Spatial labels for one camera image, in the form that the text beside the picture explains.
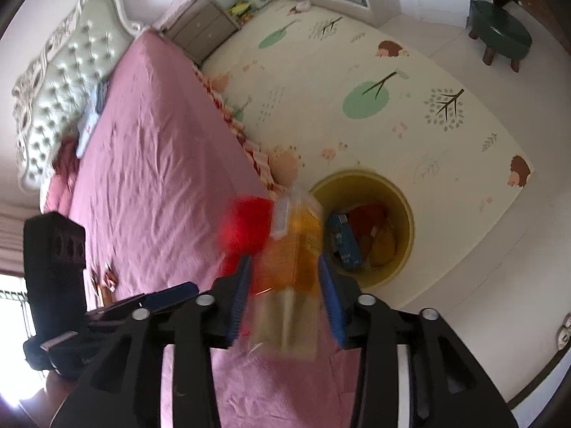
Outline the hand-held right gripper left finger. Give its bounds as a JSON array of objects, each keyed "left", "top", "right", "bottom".
[{"left": 51, "top": 254, "right": 253, "bottom": 428}]

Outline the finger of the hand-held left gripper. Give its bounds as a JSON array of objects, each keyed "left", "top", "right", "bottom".
[
  {"left": 85, "top": 295, "right": 150, "bottom": 326},
  {"left": 145, "top": 282, "right": 199, "bottom": 312}
]

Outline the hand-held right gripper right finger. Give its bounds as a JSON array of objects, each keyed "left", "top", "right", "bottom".
[{"left": 317, "top": 255, "right": 520, "bottom": 428}]

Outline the long blue box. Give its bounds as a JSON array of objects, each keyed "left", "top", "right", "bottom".
[{"left": 329, "top": 213, "right": 364, "bottom": 270}]

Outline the orange clear wrapper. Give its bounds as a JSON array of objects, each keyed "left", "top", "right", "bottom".
[{"left": 247, "top": 187, "right": 324, "bottom": 362}]

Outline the yellow bag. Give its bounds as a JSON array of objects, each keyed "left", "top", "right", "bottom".
[{"left": 370, "top": 225, "right": 398, "bottom": 268}]

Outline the red plastic bag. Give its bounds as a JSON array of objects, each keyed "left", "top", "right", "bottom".
[{"left": 221, "top": 196, "right": 274, "bottom": 295}]

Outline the yellow round bin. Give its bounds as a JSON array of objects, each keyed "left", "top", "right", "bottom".
[{"left": 308, "top": 168, "right": 415, "bottom": 292}]

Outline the red white snack wrapper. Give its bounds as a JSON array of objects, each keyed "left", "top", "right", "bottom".
[{"left": 91, "top": 263, "right": 119, "bottom": 288}]

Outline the window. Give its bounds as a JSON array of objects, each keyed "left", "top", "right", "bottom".
[{"left": 0, "top": 272, "right": 36, "bottom": 353}]

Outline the brown striped curtain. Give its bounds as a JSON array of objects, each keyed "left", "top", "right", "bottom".
[{"left": 0, "top": 200, "right": 45, "bottom": 277}]

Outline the folded pink quilt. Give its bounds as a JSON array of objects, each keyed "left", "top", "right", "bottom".
[{"left": 42, "top": 136, "right": 81, "bottom": 215}]

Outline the pink sheet bed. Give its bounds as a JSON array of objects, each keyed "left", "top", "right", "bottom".
[{"left": 40, "top": 31, "right": 362, "bottom": 428}]

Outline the folded light blue blanket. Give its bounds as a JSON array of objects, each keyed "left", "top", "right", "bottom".
[{"left": 75, "top": 78, "right": 110, "bottom": 159}]

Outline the green tufted headboard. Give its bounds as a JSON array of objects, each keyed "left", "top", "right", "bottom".
[{"left": 11, "top": 0, "right": 143, "bottom": 194}]

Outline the cream printed play mat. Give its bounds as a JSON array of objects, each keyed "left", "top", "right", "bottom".
[{"left": 198, "top": 0, "right": 534, "bottom": 313}]

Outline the grey nightstand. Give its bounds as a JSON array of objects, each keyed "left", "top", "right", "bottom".
[{"left": 163, "top": 0, "right": 242, "bottom": 65}]

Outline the yellow toy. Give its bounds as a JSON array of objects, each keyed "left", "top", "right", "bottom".
[{"left": 228, "top": 2, "right": 255, "bottom": 21}]

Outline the green round stool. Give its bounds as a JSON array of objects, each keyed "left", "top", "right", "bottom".
[{"left": 468, "top": 0, "right": 534, "bottom": 73}]

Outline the white wall outlet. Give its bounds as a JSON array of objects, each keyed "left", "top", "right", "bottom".
[{"left": 553, "top": 314, "right": 571, "bottom": 353}]

